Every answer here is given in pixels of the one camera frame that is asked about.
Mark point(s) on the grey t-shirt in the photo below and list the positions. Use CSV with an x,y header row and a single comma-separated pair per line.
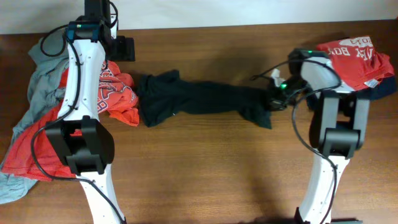
x,y
43,93

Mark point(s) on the folded red printed t-shirt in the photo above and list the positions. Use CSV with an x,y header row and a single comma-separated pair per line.
x,y
357,62

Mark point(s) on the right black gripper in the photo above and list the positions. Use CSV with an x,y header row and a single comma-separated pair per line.
x,y
275,102

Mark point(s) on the folded navy t-shirt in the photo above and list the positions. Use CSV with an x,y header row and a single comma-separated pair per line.
x,y
385,88

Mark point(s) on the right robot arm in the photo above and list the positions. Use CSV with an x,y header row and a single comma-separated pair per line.
x,y
337,129

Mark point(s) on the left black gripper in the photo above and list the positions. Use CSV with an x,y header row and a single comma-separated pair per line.
x,y
125,49

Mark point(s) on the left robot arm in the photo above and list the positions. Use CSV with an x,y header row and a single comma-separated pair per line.
x,y
81,142

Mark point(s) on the black t-shirt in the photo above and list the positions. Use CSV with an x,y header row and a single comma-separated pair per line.
x,y
165,95

